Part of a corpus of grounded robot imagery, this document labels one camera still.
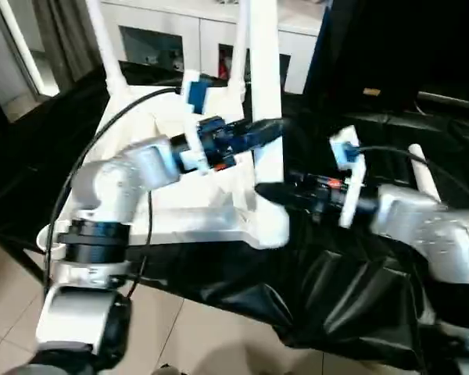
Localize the white plastic table top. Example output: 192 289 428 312
37 80 290 255

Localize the black shiny mat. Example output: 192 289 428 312
0 58 469 372

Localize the white glass-door cabinet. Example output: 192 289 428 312
101 0 329 95

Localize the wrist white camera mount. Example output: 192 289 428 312
179 69 216 175
328 125 368 230

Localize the black backdrop cloth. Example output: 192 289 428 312
304 0 469 118

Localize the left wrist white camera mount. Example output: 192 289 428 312
179 69 216 175

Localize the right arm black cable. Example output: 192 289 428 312
349 145 469 196

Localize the white plastic table leg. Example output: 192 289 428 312
225 0 256 102
85 0 126 89
248 0 291 251
409 143 442 206

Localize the small red packet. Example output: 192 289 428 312
217 50 230 79

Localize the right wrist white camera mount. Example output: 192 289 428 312
328 125 368 230

